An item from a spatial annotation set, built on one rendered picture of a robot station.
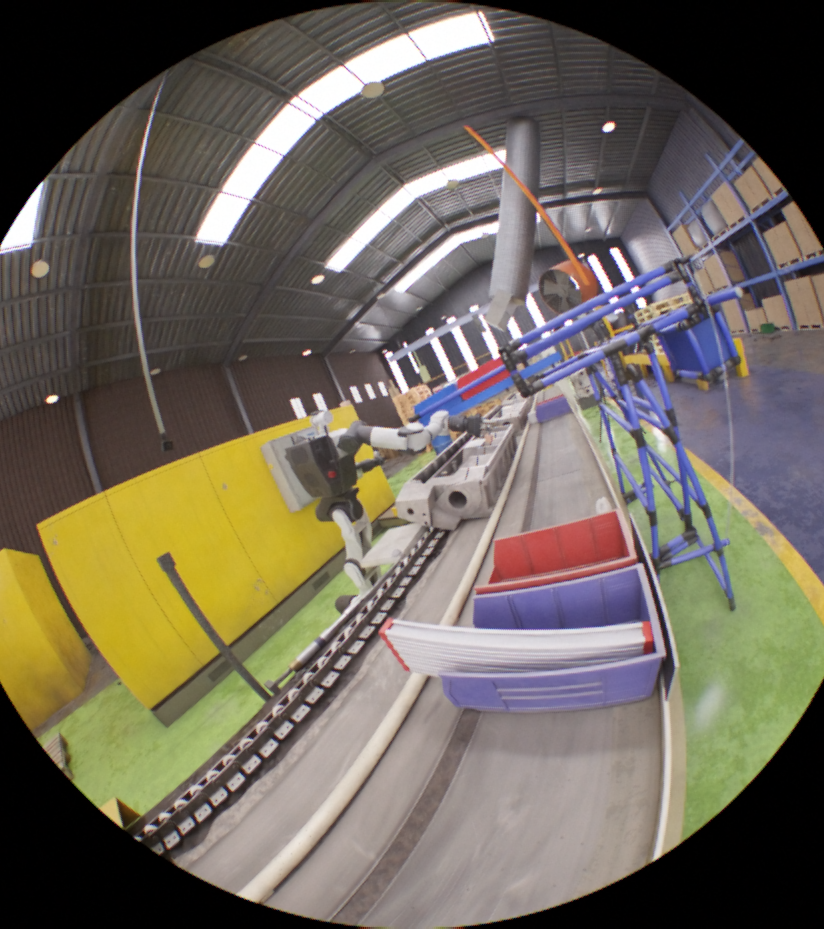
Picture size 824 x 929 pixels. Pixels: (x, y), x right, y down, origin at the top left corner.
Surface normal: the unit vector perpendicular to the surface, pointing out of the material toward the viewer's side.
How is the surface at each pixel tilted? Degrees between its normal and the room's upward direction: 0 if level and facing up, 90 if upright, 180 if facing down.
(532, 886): 0
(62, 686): 90
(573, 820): 0
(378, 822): 0
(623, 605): 88
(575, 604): 88
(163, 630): 90
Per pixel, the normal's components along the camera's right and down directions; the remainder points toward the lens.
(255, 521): 0.81, -0.29
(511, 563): -0.44, 0.30
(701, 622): -0.41, -0.90
